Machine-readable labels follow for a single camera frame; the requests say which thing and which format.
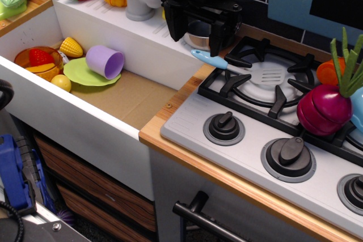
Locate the left black stove knob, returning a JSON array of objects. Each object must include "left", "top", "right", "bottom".
[{"left": 203, "top": 111, "right": 246, "bottom": 146}]

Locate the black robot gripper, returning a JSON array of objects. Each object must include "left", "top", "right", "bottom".
[{"left": 162, "top": 0, "right": 242, "bottom": 57}]

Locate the blue handled grey spatula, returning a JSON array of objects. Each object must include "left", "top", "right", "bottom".
[{"left": 191, "top": 49, "right": 285, "bottom": 86}]

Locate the yellow toy lemon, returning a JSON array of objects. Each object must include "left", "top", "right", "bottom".
[{"left": 51, "top": 74, "right": 71, "bottom": 92}]

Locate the right black stove knob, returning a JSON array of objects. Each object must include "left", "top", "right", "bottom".
[{"left": 337, "top": 173, "right": 362, "bottom": 216}]

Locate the orange toy carrot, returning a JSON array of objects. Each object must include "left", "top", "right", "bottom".
[{"left": 316, "top": 60, "right": 339, "bottom": 86}]

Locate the purple toy beet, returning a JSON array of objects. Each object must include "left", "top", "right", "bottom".
[{"left": 297, "top": 84, "right": 353, "bottom": 136}]

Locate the white toy sink basin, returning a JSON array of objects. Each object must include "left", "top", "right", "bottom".
[{"left": 1, "top": 0, "right": 202, "bottom": 199}]

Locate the red toy strawberry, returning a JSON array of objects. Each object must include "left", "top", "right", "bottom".
[{"left": 29, "top": 49, "right": 54, "bottom": 66}]

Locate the purple plastic cup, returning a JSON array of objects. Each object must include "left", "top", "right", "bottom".
[{"left": 86, "top": 45, "right": 125, "bottom": 80}]

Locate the green plastic plate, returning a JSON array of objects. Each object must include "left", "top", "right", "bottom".
[{"left": 63, "top": 57, "right": 121, "bottom": 87}]

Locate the black stove grate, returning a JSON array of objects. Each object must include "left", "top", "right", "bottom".
[{"left": 198, "top": 37, "right": 362, "bottom": 164}]

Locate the black cable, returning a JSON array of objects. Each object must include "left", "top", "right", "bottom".
[{"left": 0, "top": 201, "right": 24, "bottom": 242}]

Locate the small silver pan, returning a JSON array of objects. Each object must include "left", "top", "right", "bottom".
[{"left": 183, "top": 20, "right": 212, "bottom": 51}]

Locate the black oven door handle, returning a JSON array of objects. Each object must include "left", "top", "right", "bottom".
[{"left": 172, "top": 191, "right": 248, "bottom": 241}]

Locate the orange toy fruit slice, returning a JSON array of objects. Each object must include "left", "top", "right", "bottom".
[{"left": 26, "top": 63, "right": 56, "bottom": 74}]

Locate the orange transparent bowl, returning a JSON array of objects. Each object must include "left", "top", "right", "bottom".
[{"left": 14, "top": 46, "right": 64, "bottom": 82}]

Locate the yellow toy corn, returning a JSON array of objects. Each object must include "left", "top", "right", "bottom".
[{"left": 60, "top": 37, "right": 83, "bottom": 58}]

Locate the light blue toy object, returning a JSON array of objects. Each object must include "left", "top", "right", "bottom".
[{"left": 351, "top": 87, "right": 363, "bottom": 132}]

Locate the wooden drawer front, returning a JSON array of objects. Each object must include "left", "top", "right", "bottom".
[{"left": 34, "top": 133, "right": 157, "bottom": 241}]

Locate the grey toy stovetop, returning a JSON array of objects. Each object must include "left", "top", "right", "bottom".
[{"left": 160, "top": 52, "right": 363, "bottom": 240}]

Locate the middle black stove knob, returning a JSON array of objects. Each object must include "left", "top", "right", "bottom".
[{"left": 260, "top": 137, "right": 316, "bottom": 183}]

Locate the black stove knob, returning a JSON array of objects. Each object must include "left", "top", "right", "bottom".
[
  {"left": 203, "top": 111, "right": 246, "bottom": 146},
  {"left": 260, "top": 137, "right": 316, "bottom": 183},
  {"left": 337, "top": 173, "right": 362, "bottom": 216}
]

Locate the blue clamp tool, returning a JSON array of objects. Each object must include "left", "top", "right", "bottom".
[{"left": 1, "top": 134, "right": 54, "bottom": 215}]

